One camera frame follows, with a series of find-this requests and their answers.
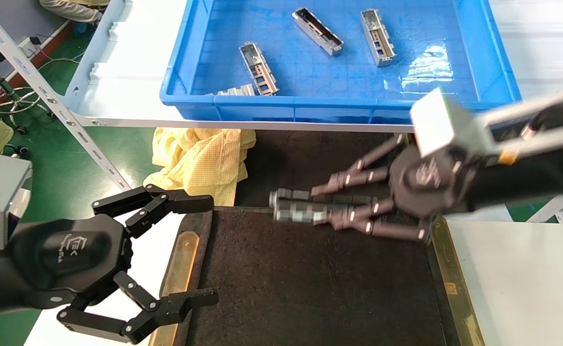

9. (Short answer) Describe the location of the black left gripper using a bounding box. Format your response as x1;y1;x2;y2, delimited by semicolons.
4;185;219;345

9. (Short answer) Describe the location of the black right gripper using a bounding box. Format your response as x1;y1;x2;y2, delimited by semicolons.
310;135;477;242

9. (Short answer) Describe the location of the grey metal housing part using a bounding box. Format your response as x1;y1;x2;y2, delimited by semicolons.
360;8;397;67
292;7;344;56
268;187;378;224
239;42;280;96
208;84;257;97

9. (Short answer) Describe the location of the black foam container tray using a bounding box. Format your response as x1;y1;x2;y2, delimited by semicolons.
149;207;486;346

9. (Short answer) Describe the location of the black foam mat brass edge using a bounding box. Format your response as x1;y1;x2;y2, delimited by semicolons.
233;130;424;214

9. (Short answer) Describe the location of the yellow checked cloth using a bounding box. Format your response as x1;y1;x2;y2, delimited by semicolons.
142;127;257;207

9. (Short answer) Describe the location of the blue plastic bin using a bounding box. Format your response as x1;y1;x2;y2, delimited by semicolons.
160;0;524;126

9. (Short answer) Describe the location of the white power strip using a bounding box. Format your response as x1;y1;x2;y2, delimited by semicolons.
18;36;42;58

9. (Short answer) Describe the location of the person in beige clothes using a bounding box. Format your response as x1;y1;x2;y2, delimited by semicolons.
39;0;111;25

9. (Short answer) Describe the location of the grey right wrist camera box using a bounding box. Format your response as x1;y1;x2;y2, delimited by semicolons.
410;87;479;158

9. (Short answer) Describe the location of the white metal frame bar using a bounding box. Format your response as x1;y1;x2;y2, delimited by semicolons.
526;192;563;222

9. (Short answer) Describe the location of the white slotted metal post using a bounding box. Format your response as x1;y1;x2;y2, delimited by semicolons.
0;0;133;191

